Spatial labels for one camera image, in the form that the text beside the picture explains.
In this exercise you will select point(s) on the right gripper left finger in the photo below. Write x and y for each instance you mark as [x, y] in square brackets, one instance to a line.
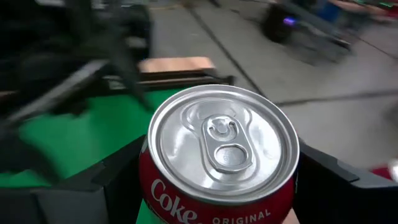
[62, 205]

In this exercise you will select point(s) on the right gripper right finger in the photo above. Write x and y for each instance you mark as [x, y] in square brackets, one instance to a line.
[342, 202]

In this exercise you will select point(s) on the red Coca-Cola can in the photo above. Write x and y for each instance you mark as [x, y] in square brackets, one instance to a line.
[217, 140]

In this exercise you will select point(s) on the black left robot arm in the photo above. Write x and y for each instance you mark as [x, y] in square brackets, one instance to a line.
[46, 62]

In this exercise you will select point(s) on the green table mat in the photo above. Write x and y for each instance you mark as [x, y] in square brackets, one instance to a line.
[77, 140]

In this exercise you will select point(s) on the black device with blue light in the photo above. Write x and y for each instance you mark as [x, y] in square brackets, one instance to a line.
[276, 25]

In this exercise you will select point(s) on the black metal table frame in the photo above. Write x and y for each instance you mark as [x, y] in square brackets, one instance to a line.
[186, 79]

